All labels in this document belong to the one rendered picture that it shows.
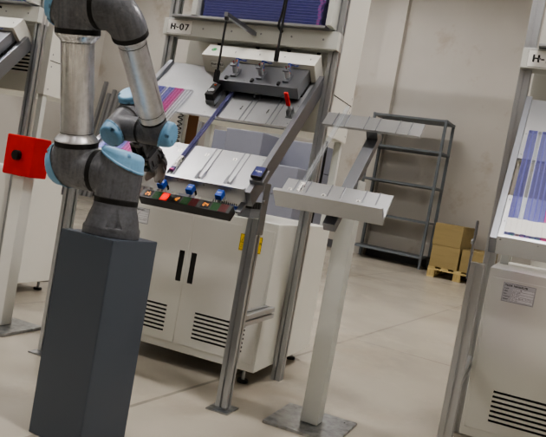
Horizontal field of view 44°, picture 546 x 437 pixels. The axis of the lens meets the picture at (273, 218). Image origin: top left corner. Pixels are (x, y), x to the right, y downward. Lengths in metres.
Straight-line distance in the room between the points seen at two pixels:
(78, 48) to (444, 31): 8.94
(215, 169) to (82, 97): 0.65
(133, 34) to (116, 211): 0.45
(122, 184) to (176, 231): 0.90
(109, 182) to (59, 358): 0.47
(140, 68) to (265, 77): 0.90
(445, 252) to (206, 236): 6.32
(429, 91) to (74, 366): 8.91
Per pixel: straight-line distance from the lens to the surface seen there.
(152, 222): 2.74
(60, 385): 1.90
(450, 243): 8.71
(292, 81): 2.63
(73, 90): 1.86
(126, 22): 1.79
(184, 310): 2.68
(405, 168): 10.25
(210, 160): 2.39
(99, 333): 1.80
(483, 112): 10.10
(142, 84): 1.88
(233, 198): 2.26
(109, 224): 1.81
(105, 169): 1.82
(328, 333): 2.26
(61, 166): 1.89
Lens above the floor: 0.75
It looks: 3 degrees down
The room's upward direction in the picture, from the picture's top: 10 degrees clockwise
